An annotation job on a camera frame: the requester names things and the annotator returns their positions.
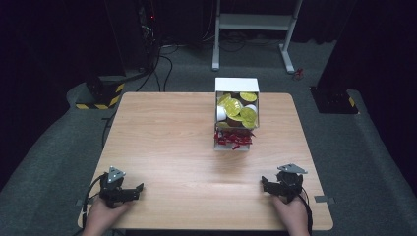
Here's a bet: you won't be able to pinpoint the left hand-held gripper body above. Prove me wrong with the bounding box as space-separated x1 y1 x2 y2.
98 165 130 209

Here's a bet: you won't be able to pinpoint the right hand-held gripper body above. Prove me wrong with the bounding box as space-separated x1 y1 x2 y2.
275 162 309 205

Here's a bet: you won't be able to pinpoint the person's left hand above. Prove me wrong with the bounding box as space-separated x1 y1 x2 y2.
81 197 133 236

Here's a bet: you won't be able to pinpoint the person's right hand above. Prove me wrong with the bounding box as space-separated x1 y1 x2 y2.
270 194 311 236

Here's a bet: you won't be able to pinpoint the pile of red packets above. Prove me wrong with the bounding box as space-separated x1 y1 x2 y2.
213 129 257 151

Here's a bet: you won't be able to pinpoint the pile of yellow-lidded cups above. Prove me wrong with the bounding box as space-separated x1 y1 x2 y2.
215 91 260 130

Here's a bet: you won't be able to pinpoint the black yellow striped stand base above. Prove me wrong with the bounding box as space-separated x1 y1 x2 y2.
75 75 127 111

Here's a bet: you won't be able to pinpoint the white two-tier cardboard box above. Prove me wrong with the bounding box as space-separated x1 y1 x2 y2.
213 77 261 152

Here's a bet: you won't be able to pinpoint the dark equipment rack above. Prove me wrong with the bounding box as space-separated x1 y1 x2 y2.
136 0 160 71

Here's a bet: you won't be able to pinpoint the white metal stand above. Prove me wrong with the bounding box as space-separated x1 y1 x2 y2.
211 0 304 75

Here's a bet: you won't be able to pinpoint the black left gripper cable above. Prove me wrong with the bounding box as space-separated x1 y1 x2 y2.
81 174 106 230

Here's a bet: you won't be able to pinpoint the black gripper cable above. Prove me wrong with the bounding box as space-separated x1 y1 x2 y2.
296 186 314 236
81 174 106 230

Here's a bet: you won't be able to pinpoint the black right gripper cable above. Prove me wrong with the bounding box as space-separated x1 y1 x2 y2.
296 186 314 236

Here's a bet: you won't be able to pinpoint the black floor cables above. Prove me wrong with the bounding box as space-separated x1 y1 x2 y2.
135 43 180 93

